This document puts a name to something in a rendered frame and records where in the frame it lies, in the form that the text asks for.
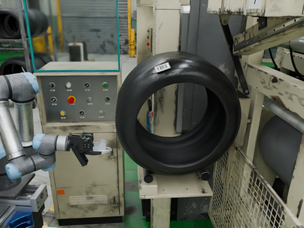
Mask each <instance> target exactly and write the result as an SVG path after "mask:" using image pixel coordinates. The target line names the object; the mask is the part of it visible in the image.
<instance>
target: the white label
mask: <svg viewBox="0 0 304 228"><path fill-rule="evenodd" d="M169 68H171V67H170V65H169V63H168V62H167V63H164V64H161V65H159V66H156V67H155V70H156V73H158V72H161V71H164V70H166V69H169Z"/></svg>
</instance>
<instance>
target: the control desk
mask: <svg viewBox="0 0 304 228"><path fill-rule="evenodd" d="M33 75H34V77H35V79H36V81H37V83H38V86H39V93H38V94H36V96H37V102H38V110H39V116H40V122H41V126H42V133H43V134H51V135H62V136H68V135H69V133H72V135H81V134H82V133H93V137H94V141H93V143H95V142H100V140H101V139H105V141H106V146H107V147H109V148H112V151H110V152H108V153H105V154H101V155H85V156H86V157H87V159H88V163H87V165H86V166H82V165H81V164H80V162H79V161H78V159H77V157H76V156H75V154H74V152H73V151H72V149H71V150H70V151H69V152H68V151H66V152H61V151H55V153H56V166H55V168H54V169H53V170H51V171H49V172H48V173H49V180H50V186H51V192H52V200H53V206H54V212H55V218H56V219H58V224H59V226H70V225H87V224H104V223H123V216H124V208H125V173H124V148H123V147H122V145H121V143H120V141H119V138H118V135H117V132H116V126H115V112H116V105H117V98H118V94H119V90H120V88H121V85H122V62H120V72H34V73H33ZM57 190H64V193H65V194H60V195H58V191H57Z"/></svg>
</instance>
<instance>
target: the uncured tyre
mask: <svg viewBox="0 0 304 228"><path fill-rule="evenodd" d="M167 62H168V63H169V65H170V67H171V68H169V69H166V70H164V71H161V72H158V73H156V70H155V67H156V66H159V65H161V64H164V63H167ZM176 83H194V84H198V85H201V86H204V87H205V90H206V94H207V107H206V111H205V113H204V115H203V117H202V119H201V120H200V122H199V123H198V124H197V125H196V126H195V127H194V128H193V129H191V130H190V131H188V132H186V133H185V134H182V135H179V136H174V137H163V136H158V135H155V134H153V133H151V132H149V131H148V130H146V129H145V128H144V127H143V126H142V125H141V124H140V122H139V120H138V118H137V117H138V113H139V111H140V109H141V107H142V106H143V104H144V103H145V101H146V100H147V99H148V98H149V97H150V96H151V95H152V94H154V93H155V92H156V91H158V90H160V89H161V88H163V87H166V86H169V85H172V84H176ZM116 114H117V116H116V122H115V126H116V132H117V135H118V138H119V141H120V143H121V145H122V147H123V148H124V150H125V152H126V153H127V154H128V156H129V157H130V158H131V159H132V160H133V161H134V162H135V163H137V164H138V165H139V166H140V167H142V168H144V169H146V170H148V171H150V172H153V173H156V174H159V175H164V176H185V175H190V174H193V173H197V172H199V171H202V170H204V169H206V168H208V167H209V166H211V165H213V164H214V163H215V162H217V161H218V160H219V159H220V158H221V157H222V156H223V155H224V154H225V153H226V152H227V151H228V150H229V148H230V147H231V146H232V144H233V142H234V140H235V138H236V136H237V134H238V131H239V128H240V123H241V105H240V101H239V97H238V94H237V91H236V89H235V87H234V85H233V84H232V82H231V81H230V79H229V78H228V77H227V76H226V75H225V74H224V73H223V72H222V71H221V70H220V69H218V68H217V67H215V66H214V65H212V64H211V63H209V62H208V61H206V60H205V59H203V58H201V57H199V56H197V55H194V54H191V53H187V52H164V53H160V54H157V55H154V56H152V57H150V58H148V59H146V60H144V61H143V62H141V63H139V64H138V65H137V66H136V67H135V68H134V69H133V70H132V71H131V72H130V73H129V74H128V75H127V77H126V78H125V80H124V82H123V83H122V85H121V88H120V90H119V94H118V99H117V105H116Z"/></svg>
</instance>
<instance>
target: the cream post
mask: <svg viewBox="0 0 304 228"><path fill-rule="evenodd" d="M153 3H154V5H153V9H154V10H153V30H154V31H155V38H154V45H153V56H154V55H157V54H160V53H164V52H178V51H179V33H180V14H181V10H180V9H181V0H154V2H153ZM176 87H177V83H176V84H172V85H168V86H166V87H163V88H161V89H160V90H158V91H156V92H155V93H154V94H153V96H152V112H153V117H152V133H153V134H155V135H174V131H175V114H176ZM170 212H171V198H157V199H151V217H150V228H170Z"/></svg>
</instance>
